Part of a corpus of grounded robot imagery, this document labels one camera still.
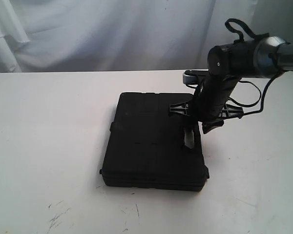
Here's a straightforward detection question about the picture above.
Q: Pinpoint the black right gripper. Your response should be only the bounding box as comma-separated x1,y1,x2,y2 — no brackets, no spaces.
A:
168,75,244,122

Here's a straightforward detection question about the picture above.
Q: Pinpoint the black plastic tool case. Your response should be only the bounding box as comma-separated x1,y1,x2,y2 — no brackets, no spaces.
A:
100,92,209,192

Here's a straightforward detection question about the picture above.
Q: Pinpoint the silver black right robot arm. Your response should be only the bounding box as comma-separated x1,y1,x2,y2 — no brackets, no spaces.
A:
168,37,293,124

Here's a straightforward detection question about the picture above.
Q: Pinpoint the white backdrop curtain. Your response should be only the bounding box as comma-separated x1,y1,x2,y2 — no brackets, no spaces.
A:
0,0,293,73

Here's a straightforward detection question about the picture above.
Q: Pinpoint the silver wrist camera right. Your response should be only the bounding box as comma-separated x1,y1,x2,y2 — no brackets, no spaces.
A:
183,70,209,85

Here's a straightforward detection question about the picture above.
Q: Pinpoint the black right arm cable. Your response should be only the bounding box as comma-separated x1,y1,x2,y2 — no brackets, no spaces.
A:
224,18,291,117

